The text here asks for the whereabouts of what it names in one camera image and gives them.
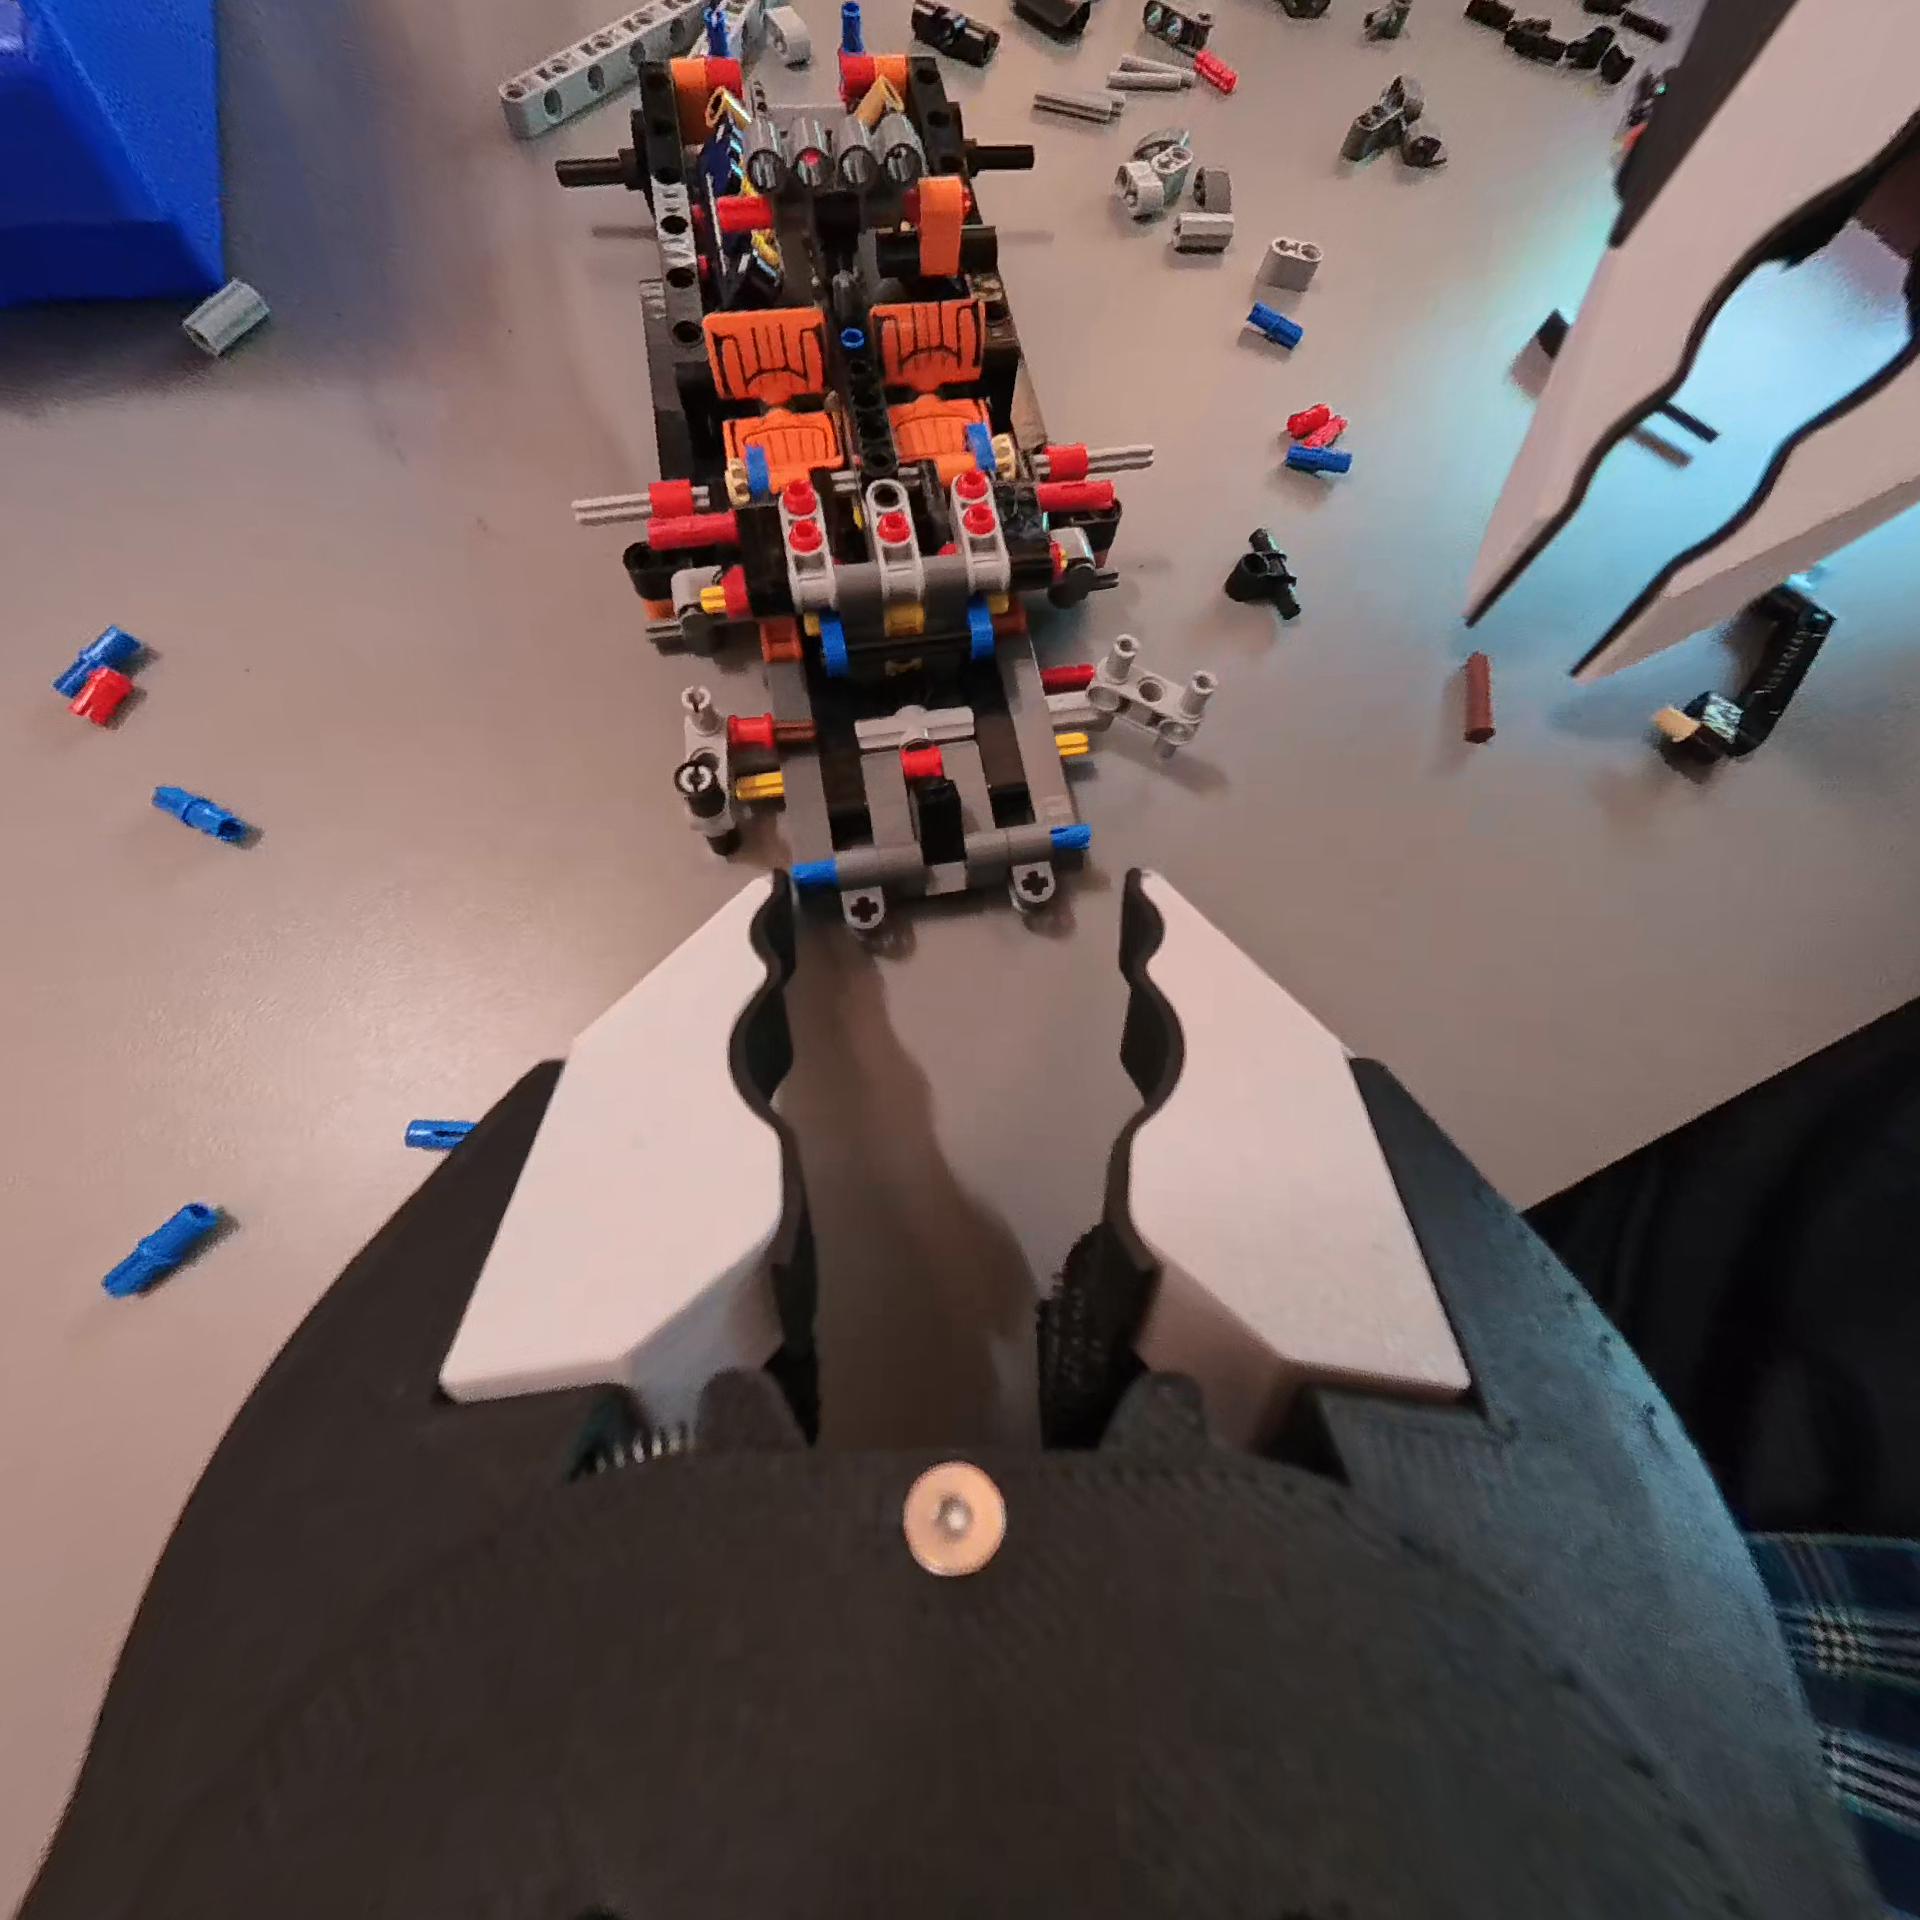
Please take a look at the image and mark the blue plastic bin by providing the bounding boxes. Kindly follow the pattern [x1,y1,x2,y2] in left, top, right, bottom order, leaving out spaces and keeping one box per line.
[0,0,227,313]

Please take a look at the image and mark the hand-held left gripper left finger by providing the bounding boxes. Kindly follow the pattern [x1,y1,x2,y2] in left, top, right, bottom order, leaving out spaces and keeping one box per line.
[439,865,826,1445]

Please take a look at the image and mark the dark grey lego beam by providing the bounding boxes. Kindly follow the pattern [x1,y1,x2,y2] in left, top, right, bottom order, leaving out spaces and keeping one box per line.
[1341,74,1446,166]

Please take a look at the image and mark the person's plaid shirt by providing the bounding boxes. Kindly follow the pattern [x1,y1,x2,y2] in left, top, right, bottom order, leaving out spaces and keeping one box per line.
[1747,1529,1920,1863]

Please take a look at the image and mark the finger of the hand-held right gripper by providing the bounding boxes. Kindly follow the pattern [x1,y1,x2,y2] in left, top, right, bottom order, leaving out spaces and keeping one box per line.
[1568,349,1920,680]
[1464,0,1920,623]

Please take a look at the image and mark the long light grey lego beam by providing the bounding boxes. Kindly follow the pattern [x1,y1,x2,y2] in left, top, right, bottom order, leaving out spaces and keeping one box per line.
[499,0,713,142]

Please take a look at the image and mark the person's dark trousers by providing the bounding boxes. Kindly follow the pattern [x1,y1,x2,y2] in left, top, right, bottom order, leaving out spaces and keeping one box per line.
[1517,996,1920,1548]

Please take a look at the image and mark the pile of black lego parts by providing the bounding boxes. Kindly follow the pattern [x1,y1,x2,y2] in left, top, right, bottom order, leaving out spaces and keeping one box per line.
[1464,0,1681,88]

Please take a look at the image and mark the lego car chassis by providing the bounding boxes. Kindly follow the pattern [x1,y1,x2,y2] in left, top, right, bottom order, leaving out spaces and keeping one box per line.
[555,41,1161,938]

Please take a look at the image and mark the black lego piece tan end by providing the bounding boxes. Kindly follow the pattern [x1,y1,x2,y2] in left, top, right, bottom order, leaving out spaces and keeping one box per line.
[1650,586,1837,769]

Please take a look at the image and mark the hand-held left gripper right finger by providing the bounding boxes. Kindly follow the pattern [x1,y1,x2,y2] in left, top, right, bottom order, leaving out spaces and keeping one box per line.
[1035,863,1475,1448]

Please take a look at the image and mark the grey lego connector with pins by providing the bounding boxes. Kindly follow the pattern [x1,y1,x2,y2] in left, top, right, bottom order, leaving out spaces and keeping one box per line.
[1085,633,1221,761]

